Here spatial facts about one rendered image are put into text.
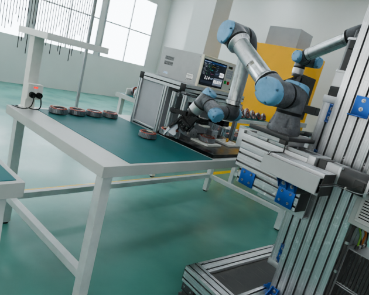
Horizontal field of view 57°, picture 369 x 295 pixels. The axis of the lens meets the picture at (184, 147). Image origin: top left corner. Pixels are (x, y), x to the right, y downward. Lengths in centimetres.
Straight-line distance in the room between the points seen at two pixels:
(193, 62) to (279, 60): 382
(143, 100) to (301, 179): 136
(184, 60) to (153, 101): 35
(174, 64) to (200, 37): 402
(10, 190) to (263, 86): 102
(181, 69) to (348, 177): 134
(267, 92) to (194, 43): 504
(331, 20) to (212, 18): 266
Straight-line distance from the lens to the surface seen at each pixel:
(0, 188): 115
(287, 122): 160
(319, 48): 223
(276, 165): 145
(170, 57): 245
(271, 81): 148
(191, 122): 187
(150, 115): 234
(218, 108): 176
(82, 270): 170
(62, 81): 887
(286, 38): 634
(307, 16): 813
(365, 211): 158
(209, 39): 635
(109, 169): 144
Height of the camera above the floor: 120
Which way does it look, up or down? 13 degrees down
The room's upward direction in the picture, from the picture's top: 15 degrees clockwise
